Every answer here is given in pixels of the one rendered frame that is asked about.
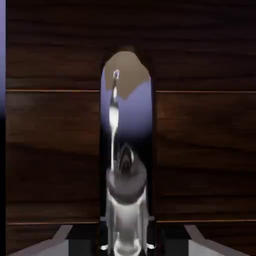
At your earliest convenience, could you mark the dark wood cabinet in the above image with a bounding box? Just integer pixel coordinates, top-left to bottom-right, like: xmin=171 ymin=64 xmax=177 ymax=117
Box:
xmin=5 ymin=0 xmax=256 ymax=256

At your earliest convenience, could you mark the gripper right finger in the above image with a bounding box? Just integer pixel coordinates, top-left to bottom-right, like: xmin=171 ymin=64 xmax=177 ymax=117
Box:
xmin=155 ymin=224 xmax=251 ymax=256

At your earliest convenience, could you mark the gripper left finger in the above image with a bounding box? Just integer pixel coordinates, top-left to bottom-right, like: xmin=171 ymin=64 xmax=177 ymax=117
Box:
xmin=7 ymin=224 xmax=101 ymax=256

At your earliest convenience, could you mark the dark wood cabinet door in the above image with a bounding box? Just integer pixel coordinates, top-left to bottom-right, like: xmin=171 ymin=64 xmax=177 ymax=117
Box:
xmin=5 ymin=90 xmax=256 ymax=223

